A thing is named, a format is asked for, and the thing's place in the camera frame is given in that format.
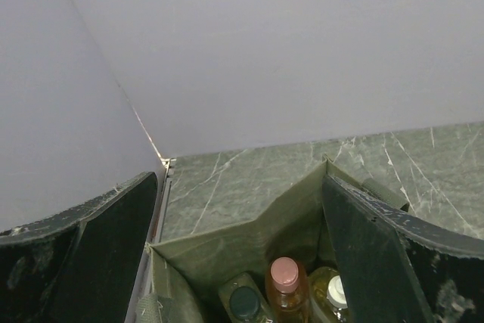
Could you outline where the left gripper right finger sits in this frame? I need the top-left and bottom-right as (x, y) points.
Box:
(322, 175), (483, 322)

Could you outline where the amber liquid clear bottle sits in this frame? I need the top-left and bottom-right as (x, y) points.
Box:
(309, 266), (352, 323)

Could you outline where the olive canvas bag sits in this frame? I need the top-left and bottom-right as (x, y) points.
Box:
(135, 158), (409, 322)

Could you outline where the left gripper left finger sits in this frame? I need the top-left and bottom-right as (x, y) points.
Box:
(1, 172), (158, 322)

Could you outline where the orange bottle pink cap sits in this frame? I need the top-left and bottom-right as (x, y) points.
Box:
(265, 256), (310, 322)

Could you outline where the tall clear square bottle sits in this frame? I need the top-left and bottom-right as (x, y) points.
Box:
(218, 272), (276, 323)

